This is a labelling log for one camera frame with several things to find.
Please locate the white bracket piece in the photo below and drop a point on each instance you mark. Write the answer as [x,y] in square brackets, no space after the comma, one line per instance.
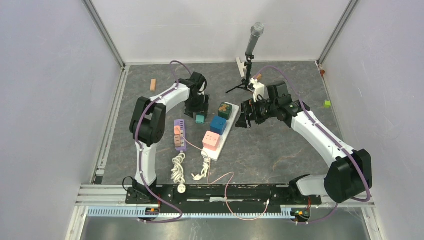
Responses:
[242,67]

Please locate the grey microphone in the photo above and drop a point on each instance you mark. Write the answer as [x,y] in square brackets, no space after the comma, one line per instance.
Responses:
[256,31]

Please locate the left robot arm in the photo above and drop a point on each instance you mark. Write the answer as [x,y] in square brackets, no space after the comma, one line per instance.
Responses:
[148,124]

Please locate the pink cube socket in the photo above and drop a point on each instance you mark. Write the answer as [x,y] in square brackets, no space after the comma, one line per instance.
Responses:
[211,140]

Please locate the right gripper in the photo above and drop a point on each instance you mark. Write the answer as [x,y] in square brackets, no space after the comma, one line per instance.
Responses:
[249,107]

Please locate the white multicolour power strip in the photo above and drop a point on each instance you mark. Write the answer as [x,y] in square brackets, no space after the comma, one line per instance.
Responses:
[214,155]

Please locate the small green cube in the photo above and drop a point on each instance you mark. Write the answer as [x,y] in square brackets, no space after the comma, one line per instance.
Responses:
[327,104]

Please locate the brown charger plug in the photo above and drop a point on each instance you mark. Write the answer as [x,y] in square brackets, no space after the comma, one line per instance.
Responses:
[179,141]

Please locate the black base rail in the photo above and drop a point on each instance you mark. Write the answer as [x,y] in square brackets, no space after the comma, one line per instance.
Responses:
[222,199]

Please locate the dark green cube socket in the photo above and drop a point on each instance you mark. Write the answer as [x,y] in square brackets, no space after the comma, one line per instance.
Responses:
[225,110]

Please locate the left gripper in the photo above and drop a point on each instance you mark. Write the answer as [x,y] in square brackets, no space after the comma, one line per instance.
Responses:
[203,108]

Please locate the black tripod stand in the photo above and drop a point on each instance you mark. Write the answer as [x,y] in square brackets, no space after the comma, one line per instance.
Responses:
[245,82]

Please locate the left wooden block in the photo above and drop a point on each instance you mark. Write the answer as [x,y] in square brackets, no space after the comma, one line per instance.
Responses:
[153,85]

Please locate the purple USB power strip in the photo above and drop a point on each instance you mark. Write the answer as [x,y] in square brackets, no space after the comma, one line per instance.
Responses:
[181,123]

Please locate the pink charger plug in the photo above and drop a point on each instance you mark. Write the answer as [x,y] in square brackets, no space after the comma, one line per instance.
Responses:
[177,130]

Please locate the blue cube socket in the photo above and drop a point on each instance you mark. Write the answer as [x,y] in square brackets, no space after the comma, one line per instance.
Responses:
[218,125]

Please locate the teal plug adapter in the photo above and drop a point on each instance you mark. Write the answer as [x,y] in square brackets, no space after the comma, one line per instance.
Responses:
[200,119]

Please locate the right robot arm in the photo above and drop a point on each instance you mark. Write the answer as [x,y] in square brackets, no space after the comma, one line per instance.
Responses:
[349,175]

